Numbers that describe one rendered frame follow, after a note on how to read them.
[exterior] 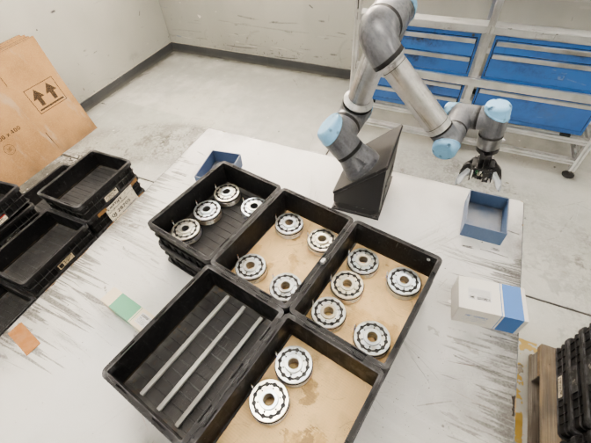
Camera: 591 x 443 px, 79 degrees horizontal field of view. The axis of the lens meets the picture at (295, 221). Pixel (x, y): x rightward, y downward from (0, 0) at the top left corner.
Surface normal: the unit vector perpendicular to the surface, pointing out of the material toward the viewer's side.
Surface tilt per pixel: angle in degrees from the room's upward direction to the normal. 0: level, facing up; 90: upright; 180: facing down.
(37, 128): 74
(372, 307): 0
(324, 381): 0
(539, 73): 90
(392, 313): 0
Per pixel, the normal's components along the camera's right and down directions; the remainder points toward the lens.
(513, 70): -0.40, 0.70
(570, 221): -0.05, -0.65
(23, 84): 0.89, 0.15
